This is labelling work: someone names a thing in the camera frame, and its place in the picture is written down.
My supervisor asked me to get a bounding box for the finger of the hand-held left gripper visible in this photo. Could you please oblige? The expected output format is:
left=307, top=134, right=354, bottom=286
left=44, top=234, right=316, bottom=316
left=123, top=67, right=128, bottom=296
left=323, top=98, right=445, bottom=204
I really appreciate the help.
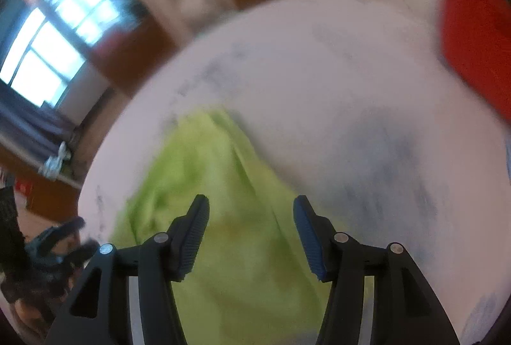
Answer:
left=26, top=216, right=87, bottom=255
left=60, top=240, right=100, bottom=270

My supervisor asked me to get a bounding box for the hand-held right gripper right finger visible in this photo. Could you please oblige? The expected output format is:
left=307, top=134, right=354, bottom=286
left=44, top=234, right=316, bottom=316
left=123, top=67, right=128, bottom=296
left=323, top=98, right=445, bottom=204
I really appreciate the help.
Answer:
left=293, top=195, right=461, bottom=345

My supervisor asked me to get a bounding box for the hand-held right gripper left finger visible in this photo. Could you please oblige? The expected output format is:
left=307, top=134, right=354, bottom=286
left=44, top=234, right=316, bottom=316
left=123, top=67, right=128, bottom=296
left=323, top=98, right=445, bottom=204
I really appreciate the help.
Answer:
left=44, top=194, right=210, bottom=345

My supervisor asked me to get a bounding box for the light green garment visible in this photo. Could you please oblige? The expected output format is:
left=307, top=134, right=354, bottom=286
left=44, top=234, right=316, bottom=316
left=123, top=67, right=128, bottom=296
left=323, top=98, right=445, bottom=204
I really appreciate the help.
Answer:
left=110, top=109, right=376, bottom=345

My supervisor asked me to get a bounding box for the small white object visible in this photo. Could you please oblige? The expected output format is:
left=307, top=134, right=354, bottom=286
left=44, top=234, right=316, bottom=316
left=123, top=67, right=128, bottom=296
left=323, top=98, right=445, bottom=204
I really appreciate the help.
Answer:
left=37, top=141, right=72, bottom=180

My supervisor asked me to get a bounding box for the grey curtain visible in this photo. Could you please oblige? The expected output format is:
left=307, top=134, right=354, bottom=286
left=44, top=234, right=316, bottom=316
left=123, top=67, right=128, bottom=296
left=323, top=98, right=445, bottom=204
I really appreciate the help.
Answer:
left=0, top=84, right=77, bottom=160

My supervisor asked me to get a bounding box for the white printed bed sheet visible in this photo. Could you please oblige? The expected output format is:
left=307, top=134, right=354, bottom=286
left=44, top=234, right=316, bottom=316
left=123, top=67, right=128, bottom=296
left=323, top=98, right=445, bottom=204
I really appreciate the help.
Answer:
left=78, top=0, right=511, bottom=345

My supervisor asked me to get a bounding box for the window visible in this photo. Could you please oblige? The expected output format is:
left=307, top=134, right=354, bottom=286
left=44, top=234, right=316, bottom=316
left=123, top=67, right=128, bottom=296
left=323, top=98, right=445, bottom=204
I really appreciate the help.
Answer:
left=0, top=0, right=137, bottom=111

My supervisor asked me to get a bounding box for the red cushion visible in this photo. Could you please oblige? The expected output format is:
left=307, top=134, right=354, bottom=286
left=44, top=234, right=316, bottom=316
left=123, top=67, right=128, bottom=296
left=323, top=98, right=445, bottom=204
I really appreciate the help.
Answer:
left=437, top=0, right=511, bottom=123

